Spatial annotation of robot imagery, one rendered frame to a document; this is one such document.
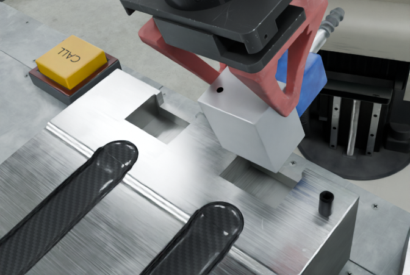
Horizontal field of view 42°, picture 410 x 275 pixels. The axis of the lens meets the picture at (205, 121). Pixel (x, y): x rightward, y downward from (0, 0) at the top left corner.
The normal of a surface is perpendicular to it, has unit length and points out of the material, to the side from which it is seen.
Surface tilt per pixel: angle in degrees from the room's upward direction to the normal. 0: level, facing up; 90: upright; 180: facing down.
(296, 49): 78
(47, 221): 9
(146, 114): 90
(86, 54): 0
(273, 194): 0
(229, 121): 100
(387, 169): 0
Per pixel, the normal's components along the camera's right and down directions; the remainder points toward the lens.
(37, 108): -0.11, -0.69
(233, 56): -0.33, -0.63
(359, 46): -0.33, 0.80
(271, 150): 0.71, 0.32
